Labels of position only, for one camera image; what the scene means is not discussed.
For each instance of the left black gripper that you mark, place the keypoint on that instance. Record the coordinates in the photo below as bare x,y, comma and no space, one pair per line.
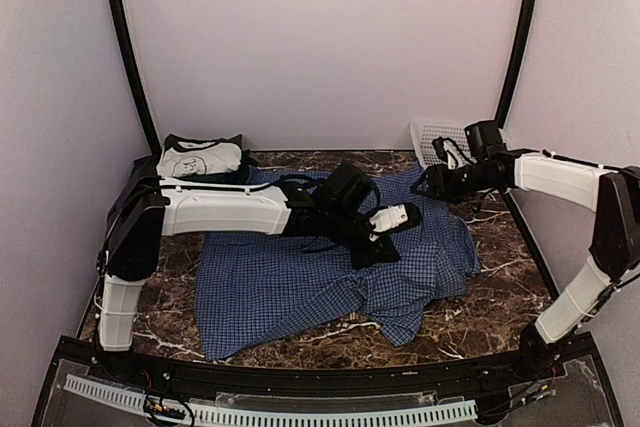
380,253

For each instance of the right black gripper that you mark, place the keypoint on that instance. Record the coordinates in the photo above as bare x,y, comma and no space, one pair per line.
443,187

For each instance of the blue checkered shirt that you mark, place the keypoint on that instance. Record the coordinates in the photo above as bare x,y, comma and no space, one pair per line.
252,288

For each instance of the white and green raglan shirt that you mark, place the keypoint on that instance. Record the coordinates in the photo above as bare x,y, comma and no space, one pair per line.
182,157

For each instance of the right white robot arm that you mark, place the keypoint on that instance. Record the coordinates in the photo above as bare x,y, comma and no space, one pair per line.
594,204

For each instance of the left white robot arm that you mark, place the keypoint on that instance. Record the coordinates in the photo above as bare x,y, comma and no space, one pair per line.
292,206

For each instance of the white plastic laundry basket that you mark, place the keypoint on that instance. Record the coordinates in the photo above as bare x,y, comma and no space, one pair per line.
423,132

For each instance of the dark green plaid garment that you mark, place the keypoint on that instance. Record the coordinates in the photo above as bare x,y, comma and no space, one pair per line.
239,176

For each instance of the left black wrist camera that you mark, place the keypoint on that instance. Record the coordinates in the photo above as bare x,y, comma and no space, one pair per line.
354,197

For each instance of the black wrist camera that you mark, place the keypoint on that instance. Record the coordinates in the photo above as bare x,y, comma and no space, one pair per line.
354,197
483,140

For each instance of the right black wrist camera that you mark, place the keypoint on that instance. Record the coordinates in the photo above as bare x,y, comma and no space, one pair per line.
483,140

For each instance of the white slotted cable duct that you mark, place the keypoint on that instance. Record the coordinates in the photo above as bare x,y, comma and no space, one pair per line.
252,410

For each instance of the right black frame post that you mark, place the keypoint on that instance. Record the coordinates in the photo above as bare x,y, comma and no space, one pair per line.
521,35

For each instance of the black frame post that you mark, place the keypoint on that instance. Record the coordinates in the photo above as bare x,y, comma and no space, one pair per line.
133,76
521,35

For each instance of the black curved front rail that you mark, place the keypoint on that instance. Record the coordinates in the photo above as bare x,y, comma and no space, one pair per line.
483,376

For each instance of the left black frame post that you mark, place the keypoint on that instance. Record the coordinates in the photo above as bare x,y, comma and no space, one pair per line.
133,76

